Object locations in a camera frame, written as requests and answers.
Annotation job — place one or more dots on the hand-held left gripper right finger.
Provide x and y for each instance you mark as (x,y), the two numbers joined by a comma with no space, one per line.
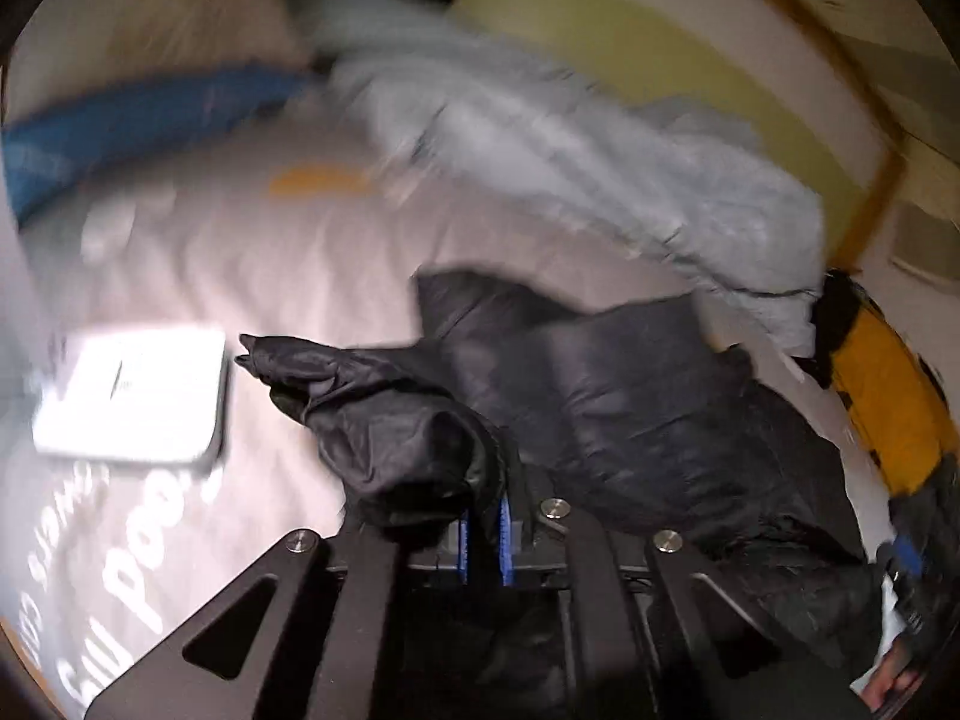
(506,544)

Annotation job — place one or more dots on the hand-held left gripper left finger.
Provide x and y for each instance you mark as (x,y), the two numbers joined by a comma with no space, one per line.
(465,551)

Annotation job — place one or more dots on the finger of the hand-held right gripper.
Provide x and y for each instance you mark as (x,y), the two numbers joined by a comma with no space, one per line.
(907,556)

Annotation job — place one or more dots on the black puffer jacket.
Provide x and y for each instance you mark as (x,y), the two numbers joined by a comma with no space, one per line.
(615,397)

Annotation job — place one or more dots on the person's right hand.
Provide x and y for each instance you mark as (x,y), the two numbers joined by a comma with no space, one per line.
(892,682)

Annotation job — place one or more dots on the yellow cushion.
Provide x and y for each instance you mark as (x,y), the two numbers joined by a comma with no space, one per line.
(889,397)

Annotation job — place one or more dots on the black bag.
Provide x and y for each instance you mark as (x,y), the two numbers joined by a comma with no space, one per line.
(836,322)

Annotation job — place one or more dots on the white desk lamp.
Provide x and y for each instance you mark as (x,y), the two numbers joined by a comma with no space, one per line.
(135,397)

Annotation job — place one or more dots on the light blue duvet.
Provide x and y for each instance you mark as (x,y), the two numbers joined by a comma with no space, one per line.
(570,142)

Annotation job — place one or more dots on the blue pillow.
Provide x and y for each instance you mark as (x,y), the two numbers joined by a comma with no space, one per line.
(135,120)

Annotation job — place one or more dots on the beige pillow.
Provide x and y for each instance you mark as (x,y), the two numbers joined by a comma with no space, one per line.
(150,22)

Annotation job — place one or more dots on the wooden bed frame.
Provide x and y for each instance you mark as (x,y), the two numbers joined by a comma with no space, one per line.
(874,202)

